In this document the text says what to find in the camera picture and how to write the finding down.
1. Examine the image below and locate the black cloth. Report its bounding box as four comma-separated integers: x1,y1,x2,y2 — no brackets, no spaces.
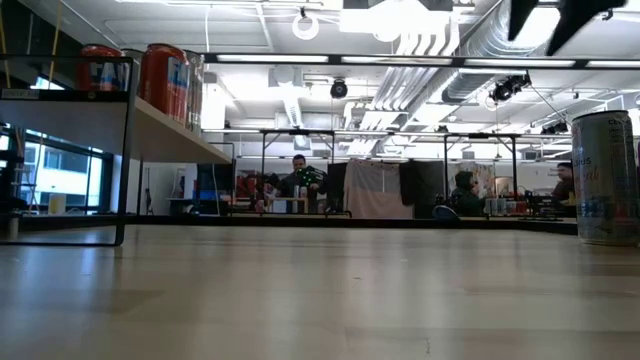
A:
398,159,447,220

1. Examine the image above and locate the white ring fixture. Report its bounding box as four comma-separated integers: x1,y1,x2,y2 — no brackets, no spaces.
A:
291,12,321,42

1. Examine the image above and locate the silver ventilation duct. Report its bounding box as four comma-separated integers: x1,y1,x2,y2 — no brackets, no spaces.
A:
439,0,581,105

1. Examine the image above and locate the dark equipment cabinet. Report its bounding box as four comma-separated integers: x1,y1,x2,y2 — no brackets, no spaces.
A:
193,162,236,217

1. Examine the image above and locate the red soda can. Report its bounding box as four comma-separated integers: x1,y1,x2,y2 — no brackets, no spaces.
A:
74,43,130,93
138,42,191,126

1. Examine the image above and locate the person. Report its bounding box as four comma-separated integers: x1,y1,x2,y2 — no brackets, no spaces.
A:
551,161,576,202
279,153,329,215
449,170,485,218

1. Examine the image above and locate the beige curtain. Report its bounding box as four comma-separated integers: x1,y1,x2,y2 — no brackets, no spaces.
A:
343,158,414,220

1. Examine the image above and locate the pale yellow cup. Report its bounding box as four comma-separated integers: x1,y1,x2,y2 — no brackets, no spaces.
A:
47,192,68,216

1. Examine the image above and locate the black bar with light strips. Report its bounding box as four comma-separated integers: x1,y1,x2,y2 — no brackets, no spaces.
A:
184,51,640,71

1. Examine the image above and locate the black frame stand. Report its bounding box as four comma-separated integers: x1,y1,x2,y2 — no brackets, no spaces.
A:
258,127,337,217
442,131,518,201

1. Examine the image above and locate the white wall sign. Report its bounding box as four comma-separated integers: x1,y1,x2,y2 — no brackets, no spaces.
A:
517,160,555,195

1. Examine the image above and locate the black aluminium frame rail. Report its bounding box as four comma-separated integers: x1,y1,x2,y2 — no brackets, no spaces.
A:
14,213,121,232
117,213,521,231
517,218,581,237

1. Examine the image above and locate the black ceiling spotlight cluster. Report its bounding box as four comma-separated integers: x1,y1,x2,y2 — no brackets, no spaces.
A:
488,72,533,105
539,119,570,136

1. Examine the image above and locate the yellow cable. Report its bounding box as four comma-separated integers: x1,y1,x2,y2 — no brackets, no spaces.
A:
47,0,64,87

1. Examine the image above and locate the small wooden table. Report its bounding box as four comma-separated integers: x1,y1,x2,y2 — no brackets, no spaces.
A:
269,196,312,216

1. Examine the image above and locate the black dome camera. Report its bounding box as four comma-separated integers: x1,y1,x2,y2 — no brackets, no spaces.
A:
329,78,350,100

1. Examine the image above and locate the wooden shelf black metal frame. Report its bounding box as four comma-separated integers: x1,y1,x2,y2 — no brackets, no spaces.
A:
0,53,236,248

